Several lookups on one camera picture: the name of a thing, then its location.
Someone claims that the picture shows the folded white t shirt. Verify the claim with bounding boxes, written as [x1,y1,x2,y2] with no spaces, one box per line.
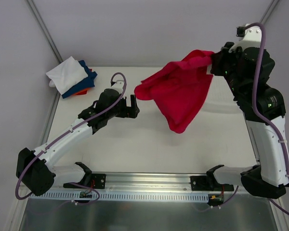
[46,56,88,95]

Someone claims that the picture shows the folded blue t shirt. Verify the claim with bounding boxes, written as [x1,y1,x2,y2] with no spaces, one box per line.
[62,60,97,99]

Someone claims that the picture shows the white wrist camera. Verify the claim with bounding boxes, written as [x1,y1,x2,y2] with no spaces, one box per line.
[110,80,124,94]
[229,23,265,53]

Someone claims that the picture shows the magenta t shirt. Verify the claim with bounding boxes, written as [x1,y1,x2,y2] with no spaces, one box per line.
[134,50,214,134]

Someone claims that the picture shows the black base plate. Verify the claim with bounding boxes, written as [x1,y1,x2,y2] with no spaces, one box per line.
[76,173,106,189]
[190,175,235,192]

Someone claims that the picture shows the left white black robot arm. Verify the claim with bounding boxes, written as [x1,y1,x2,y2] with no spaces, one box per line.
[15,80,140,200]

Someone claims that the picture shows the white slotted cable duct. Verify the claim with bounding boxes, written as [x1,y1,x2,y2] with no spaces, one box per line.
[30,190,209,203]

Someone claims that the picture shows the aluminium mounting rail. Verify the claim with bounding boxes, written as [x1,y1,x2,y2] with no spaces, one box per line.
[19,170,280,192]

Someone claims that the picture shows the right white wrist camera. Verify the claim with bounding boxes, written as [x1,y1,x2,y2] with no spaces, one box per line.
[229,23,265,53]

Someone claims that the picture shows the white plastic basket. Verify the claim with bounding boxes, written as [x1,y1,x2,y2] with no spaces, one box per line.
[201,76,241,114]

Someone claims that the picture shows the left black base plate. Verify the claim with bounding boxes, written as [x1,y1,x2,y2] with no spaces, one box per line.
[76,173,106,189]

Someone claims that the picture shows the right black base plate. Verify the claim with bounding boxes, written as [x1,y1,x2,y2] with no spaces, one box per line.
[190,175,235,192]

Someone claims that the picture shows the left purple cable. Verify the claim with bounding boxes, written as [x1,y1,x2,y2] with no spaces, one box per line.
[15,73,128,200]

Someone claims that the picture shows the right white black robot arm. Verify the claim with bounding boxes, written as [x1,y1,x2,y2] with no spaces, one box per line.
[206,42,289,199]

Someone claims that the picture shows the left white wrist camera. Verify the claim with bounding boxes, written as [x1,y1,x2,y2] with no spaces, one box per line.
[110,80,124,94]

